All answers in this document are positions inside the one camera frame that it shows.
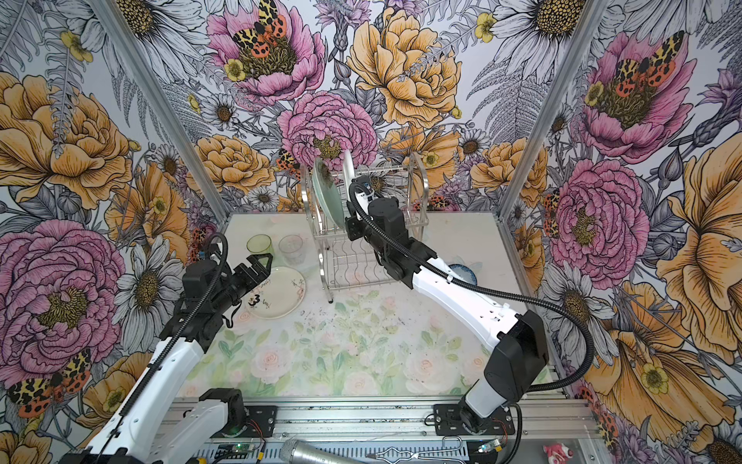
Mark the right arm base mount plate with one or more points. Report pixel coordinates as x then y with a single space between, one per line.
451 420

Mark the pink white small toy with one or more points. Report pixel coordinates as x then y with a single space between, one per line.
558 453

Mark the white watermelon pattern plate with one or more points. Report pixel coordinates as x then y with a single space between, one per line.
348 169

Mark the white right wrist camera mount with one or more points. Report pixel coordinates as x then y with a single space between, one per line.
360 198

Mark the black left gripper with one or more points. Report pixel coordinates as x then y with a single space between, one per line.
238 283

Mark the right rear aluminium frame post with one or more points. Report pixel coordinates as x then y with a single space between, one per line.
565 72

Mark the teal rimmed plate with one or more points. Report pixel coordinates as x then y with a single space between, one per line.
328 193

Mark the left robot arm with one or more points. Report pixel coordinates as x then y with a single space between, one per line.
130 436

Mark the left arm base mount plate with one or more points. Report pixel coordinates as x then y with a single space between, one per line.
260 422

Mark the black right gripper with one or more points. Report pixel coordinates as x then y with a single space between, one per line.
356 226

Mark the green glass tumbler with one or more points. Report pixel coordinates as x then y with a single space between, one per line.
260 244

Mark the metal wire tool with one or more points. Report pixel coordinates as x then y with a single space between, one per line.
447 450

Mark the front aluminium rail base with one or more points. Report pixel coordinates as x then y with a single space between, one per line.
355 426

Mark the metal two-tier dish rack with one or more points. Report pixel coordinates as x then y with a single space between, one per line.
350 253

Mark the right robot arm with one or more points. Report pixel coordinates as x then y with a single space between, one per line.
516 342

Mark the clear pink glass tumbler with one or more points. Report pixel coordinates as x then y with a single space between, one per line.
292 248

